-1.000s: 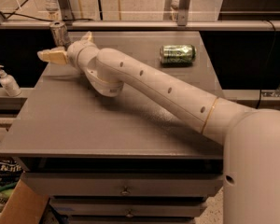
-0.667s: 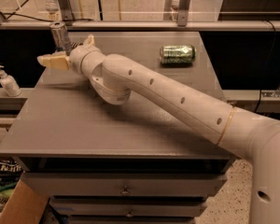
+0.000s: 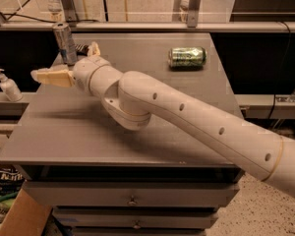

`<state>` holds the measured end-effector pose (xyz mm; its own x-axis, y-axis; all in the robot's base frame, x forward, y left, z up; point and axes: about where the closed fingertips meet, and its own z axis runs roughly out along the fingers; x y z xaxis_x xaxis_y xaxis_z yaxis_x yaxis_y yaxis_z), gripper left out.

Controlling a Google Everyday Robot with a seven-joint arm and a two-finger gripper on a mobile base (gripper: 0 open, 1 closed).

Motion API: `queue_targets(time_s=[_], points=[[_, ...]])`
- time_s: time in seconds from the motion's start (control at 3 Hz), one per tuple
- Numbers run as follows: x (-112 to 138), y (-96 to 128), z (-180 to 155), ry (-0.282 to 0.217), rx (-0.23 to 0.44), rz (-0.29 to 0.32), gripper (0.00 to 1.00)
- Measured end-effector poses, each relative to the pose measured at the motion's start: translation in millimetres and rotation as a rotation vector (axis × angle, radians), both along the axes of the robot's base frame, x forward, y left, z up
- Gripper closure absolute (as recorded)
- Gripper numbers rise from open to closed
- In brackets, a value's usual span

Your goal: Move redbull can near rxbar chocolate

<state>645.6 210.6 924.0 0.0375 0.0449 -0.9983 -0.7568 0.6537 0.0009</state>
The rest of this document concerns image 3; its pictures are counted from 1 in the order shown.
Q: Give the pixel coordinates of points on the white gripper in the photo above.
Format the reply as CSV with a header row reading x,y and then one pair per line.
x,y
83,71

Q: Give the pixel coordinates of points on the silver blue redbull can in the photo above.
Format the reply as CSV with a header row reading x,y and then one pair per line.
x,y
65,43

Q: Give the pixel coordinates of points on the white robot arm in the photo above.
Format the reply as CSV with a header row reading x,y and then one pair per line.
x,y
131,98

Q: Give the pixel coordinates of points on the dark rxbar chocolate bar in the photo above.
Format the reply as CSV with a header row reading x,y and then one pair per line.
x,y
82,49

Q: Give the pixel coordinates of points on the green soda can lying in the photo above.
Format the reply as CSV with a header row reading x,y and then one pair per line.
x,y
187,57

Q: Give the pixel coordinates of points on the white pump lotion bottle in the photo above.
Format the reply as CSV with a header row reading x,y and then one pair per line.
x,y
9,87

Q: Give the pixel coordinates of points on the grey drawer cabinet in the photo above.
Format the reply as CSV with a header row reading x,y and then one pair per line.
x,y
78,160

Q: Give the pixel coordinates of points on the dark printed bag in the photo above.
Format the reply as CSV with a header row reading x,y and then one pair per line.
x,y
11,180

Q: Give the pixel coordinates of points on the top drawer knob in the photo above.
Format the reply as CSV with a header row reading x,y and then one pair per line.
x,y
132,202

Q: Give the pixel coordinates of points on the brown cardboard box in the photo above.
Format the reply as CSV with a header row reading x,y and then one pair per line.
x,y
26,217

